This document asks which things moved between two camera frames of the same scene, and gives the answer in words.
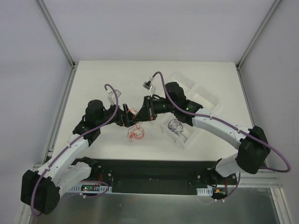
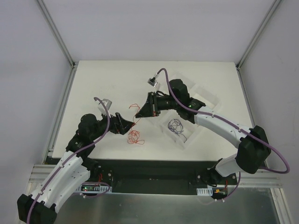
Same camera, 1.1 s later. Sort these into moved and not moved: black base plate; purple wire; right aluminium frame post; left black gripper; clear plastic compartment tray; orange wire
Moved: left black gripper; orange wire
Not moved: black base plate; right aluminium frame post; purple wire; clear plastic compartment tray
